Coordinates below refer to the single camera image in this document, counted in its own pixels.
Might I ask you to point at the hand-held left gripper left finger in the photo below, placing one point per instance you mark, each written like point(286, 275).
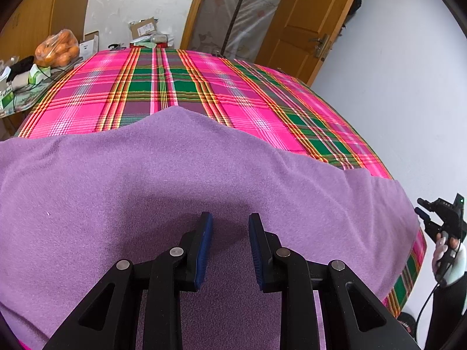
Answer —
point(204, 251)

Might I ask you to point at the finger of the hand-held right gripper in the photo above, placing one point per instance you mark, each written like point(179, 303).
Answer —
point(423, 214)
point(425, 203)

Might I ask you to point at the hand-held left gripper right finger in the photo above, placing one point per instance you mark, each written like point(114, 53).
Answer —
point(255, 251)

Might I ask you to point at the purple fleece garment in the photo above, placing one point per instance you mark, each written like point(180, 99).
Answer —
point(182, 175)

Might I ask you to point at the person's right forearm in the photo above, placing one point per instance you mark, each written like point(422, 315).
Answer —
point(447, 317)

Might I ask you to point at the person's right hand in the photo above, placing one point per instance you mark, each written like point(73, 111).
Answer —
point(458, 266)

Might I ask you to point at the pink plaid bed sheet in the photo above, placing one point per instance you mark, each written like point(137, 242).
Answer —
point(255, 91)

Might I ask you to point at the black hanging bag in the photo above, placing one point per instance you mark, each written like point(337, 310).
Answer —
point(355, 3)

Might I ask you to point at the wooden door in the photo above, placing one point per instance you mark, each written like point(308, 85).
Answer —
point(302, 18)

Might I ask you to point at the open cardboard box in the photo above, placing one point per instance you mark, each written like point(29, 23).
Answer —
point(144, 27)

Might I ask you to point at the white open box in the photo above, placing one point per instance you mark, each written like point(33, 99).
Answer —
point(89, 47)

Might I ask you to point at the folding table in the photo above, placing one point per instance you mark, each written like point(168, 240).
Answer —
point(25, 98)

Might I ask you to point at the plastic door curtain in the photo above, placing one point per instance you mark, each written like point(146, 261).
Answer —
point(251, 14)

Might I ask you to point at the green tissue pack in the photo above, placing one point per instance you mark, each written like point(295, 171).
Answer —
point(36, 76)

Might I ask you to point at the green white medicine box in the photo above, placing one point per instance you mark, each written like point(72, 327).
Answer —
point(6, 99)

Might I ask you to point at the bag of oranges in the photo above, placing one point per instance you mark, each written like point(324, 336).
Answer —
point(56, 49)

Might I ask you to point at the black cloth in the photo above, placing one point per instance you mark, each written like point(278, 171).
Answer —
point(22, 66)

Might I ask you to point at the wooden wardrobe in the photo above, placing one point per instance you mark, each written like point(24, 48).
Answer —
point(40, 11)

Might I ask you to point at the wooden door frame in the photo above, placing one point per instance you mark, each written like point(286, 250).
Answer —
point(193, 18)

